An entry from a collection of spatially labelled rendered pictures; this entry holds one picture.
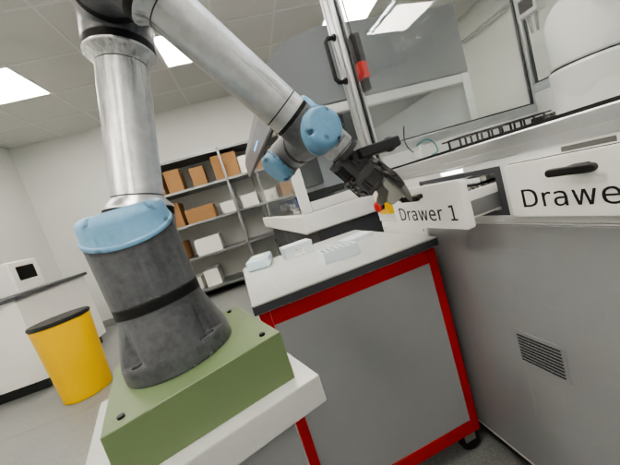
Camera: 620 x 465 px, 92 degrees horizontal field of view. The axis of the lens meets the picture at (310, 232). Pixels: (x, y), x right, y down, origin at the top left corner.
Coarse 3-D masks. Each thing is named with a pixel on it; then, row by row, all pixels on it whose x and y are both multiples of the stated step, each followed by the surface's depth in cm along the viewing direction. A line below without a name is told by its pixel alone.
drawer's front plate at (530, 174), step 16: (544, 160) 55; (560, 160) 52; (576, 160) 50; (592, 160) 48; (608, 160) 46; (512, 176) 62; (528, 176) 59; (544, 176) 56; (560, 176) 53; (576, 176) 51; (592, 176) 49; (608, 176) 47; (512, 192) 63; (528, 192) 60; (544, 192) 57; (576, 192) 52; (608, 192) 47; (512, 208) 64; (528, 208) 61; (544, 208) 58; (560, 208) 55; (576, 208) 53; (592, 208) 50; (608, 208) 48
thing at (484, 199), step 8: (472, 192) 67; (480, 192) 67; (488, 192) 68; (496, 192) 68; (472, 200) 67; (480, 200) 67; (488, 200) 68; (496, 200) 68; (472, 208) 67; (480, 208) 67; (488, 208) 68; (496, 208) 69
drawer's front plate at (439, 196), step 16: (416, 192) 79; (432, 192) 73; (448, 192) 68; (464, 192) 64; (400, 208) 88; (416, 208) 81; (432, 208) 75; (448, 208) 69; (464, 208) 65; (400, 224) 91; (416, 224) 83; (432, 224) 77; (448, 224) 71; (464, 224) 66
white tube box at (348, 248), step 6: (348, 240) 107; (330, 246) 106; (336, 246) 103; (342, 246) 100; (348, 246) 98; (354, 246) 99; (318, 252) 102; (324, 252) 101; (330, 252) 97; (336, 252) 97; (342, 252) 98; (348, 252) 98; (354, 252) 99; (360, 252) 99; (324, 258) 97; (330, 258) 97; (336, 258) 98; (342, 258) 98
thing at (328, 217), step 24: (288, 48) 147; (312, 48) 150; (288, 72) 147; (312, 72) 150; (336, 72) 153; (312, 96) 151; (336, 96) 154; (264, 144) 184; (288, 216) 188; (312, 216) 154; (336, 216) 157; (360, 216) 161; (288, 240) 258; (312, 240) 175
